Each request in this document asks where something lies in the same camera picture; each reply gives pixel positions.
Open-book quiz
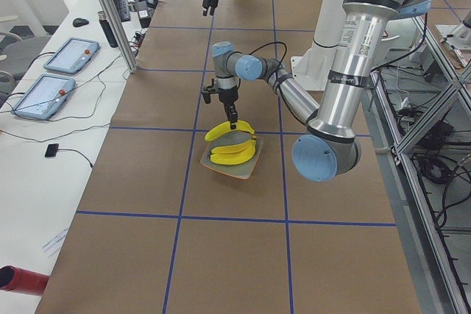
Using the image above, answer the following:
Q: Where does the yellow banana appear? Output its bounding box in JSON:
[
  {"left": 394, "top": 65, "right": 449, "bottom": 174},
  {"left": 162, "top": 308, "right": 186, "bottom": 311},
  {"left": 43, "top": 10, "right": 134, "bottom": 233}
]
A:
[
  {"left": 210, "top": 154, "right": 255, "bottom": 165},
  {"left": 211, "top": 138, "right": 256, "bottom": 156},
  {"left": 205, "top": 120, "right": 255, "bottom": 142}
]

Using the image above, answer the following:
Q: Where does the grey square plate orange rim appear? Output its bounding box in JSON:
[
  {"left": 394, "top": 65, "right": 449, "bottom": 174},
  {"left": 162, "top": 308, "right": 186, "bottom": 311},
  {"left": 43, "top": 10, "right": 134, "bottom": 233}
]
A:
[{"left": 200, "top": 135, "right": 263, "bottom": 179}]

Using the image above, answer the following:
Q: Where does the black keyboard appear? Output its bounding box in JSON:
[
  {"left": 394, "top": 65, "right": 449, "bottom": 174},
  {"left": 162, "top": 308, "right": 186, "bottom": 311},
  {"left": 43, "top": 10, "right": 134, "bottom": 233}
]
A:
[{"left": 113, "top": 0, "right": 131, "bottom": 22}]

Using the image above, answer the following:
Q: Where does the black water bottle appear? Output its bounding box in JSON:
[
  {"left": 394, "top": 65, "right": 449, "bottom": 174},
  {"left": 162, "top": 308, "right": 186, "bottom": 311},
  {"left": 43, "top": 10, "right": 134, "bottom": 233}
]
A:
[{"left": 97, "top": 10, "right": 118, "bottom": 48}]

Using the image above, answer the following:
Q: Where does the black computer mouse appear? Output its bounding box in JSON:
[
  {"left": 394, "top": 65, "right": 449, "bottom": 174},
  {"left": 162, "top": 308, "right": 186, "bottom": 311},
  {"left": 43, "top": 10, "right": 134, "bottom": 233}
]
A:
[{"left": 72, "top": 18, "right": 89, "bottom": 28}]

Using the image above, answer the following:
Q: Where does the blue teach pendant far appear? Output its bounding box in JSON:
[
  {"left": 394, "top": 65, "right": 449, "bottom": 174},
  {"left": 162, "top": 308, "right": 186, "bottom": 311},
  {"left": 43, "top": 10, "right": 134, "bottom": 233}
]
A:
[{"left": 43, "top": 38, "right": 100, "bottom": 74}]

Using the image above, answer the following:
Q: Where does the blue teach pendant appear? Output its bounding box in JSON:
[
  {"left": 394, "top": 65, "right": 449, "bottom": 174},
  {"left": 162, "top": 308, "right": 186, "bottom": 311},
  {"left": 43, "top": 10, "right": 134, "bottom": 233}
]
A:
[
  {"left": 43, "top": 38, "right": 100, "bottom": 74},
  {"left": 12, "top": 74, "right": 76, "bottom": 121}
]

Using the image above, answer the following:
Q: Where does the small black puck device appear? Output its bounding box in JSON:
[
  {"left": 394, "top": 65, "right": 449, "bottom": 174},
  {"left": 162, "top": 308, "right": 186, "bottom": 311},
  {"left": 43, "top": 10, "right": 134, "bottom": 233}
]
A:
[{"left": 44, "top": 143, "right": 59, "bottom": 158}]

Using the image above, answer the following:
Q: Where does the blue teach pendant near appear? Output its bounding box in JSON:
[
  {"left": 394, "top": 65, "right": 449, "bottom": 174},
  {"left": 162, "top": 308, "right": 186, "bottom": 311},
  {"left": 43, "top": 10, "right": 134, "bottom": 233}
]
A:
[{"left": 12, "top": 74, "right": 76, "bottom": 121}]

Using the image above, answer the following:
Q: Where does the red cylinder tube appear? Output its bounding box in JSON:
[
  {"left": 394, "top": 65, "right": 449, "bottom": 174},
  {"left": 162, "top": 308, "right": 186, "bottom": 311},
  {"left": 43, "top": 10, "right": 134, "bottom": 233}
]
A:
[{"left": 1, "top": 265, "right": 49, "bottom": 296}]

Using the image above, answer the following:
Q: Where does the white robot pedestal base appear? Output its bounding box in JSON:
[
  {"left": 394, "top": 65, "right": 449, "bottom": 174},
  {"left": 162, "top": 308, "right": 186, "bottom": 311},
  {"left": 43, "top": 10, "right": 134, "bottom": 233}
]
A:
[{"left": 291, "top": 0, "right": 346, "bottom": 91}]

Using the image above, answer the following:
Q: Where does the aluminium frame post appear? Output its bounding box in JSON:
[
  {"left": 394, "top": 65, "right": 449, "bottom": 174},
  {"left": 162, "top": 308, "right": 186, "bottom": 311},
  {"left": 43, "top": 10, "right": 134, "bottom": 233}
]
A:
[{"left": 99, "top": 0, "right": 138, "bottom": 74}]

